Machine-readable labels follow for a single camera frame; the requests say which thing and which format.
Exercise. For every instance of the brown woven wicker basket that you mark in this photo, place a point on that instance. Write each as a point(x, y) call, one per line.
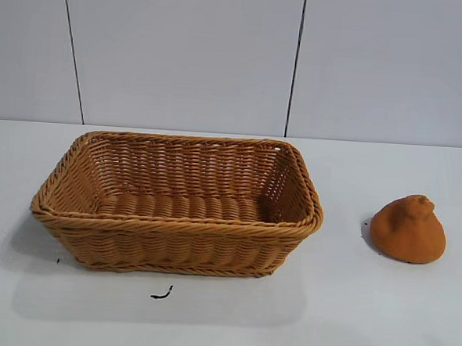
point(180, 240)

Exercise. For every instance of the knobbed orange fruit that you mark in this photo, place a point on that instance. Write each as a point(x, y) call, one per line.
point(407, 238)

